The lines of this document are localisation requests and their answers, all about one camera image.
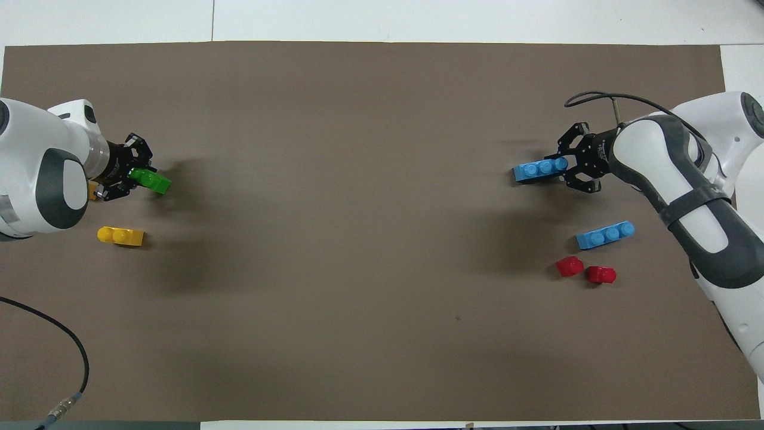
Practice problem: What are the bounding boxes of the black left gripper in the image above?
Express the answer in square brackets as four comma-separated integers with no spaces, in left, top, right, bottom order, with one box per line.
[95,133,153,202]

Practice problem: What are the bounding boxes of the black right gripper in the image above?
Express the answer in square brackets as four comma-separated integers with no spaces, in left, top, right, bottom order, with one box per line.
[558,122,618,194]

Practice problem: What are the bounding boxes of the green two-stud toy brick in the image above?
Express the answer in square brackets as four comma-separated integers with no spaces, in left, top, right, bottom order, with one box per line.
[130,168,172,195]

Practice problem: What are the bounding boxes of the blue three-stud toy brick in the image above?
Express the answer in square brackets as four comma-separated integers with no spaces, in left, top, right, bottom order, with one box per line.
[513,156,569,185]
[576,221,636,250]

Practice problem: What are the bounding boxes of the brown paper table mat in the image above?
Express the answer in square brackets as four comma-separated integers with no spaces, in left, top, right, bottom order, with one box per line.
[0,41,762,422]

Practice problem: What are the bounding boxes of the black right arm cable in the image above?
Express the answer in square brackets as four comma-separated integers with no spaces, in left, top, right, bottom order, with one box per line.
[564,91,714,153]

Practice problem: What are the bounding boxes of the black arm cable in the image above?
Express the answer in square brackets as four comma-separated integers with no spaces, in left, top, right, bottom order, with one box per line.
[564,91,714,153]
[0,297,90,430]

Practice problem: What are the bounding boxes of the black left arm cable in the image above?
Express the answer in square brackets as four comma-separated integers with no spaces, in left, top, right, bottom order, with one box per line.
[0,297,90,430]

